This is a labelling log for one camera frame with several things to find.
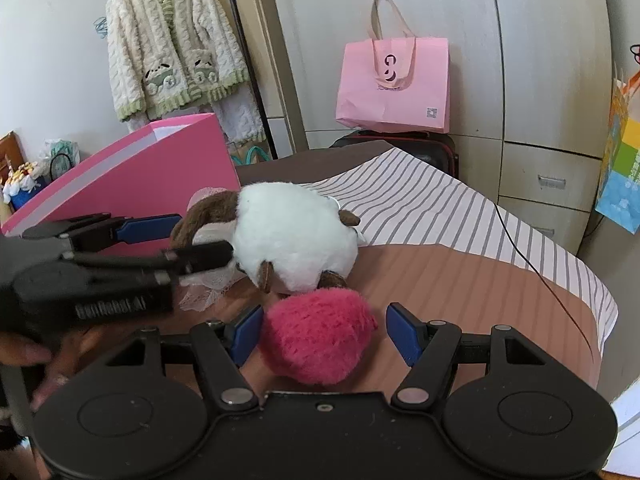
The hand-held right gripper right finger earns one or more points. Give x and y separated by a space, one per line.
402 332

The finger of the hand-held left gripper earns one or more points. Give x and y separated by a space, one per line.
150 227
205 256

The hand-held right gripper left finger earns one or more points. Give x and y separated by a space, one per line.
247 335

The pink cardboard box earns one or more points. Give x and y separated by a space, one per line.
150 185

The pink fuzzy ball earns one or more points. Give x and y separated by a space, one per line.
320 335

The white brown plush toy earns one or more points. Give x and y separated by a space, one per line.
290 235

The person's left hand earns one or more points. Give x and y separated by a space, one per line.
90 342

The brown ribbed bed cover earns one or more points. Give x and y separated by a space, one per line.
450 280

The white plastic bag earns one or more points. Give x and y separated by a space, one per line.
62 152

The flower bouquet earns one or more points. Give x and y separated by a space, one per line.
20 175

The striped bed sheet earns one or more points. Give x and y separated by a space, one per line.
450 210

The white fuzzy pants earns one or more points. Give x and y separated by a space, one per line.
242 115

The black suitcase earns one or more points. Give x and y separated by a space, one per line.
440 150

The cream green fuzzy cardigan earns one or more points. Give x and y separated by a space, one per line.
170 35

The black clothes rack pole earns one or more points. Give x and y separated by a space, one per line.
240 40

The pink shopping bag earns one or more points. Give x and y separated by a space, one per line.
390 100

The colourful gift bag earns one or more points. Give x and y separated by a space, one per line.
620 185

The grey wardrobe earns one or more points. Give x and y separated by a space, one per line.
550 60

